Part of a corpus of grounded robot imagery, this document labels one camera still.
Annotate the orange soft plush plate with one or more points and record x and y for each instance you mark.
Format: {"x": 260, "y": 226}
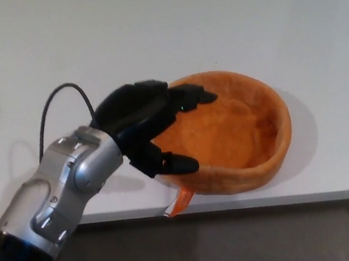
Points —
{"x": 241, "y": 135}

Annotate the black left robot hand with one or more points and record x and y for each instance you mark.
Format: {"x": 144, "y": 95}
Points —
{"x": 134, "y": 110}

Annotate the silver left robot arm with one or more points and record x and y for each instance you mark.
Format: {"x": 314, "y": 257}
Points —
{"x": 50, "y": 198}

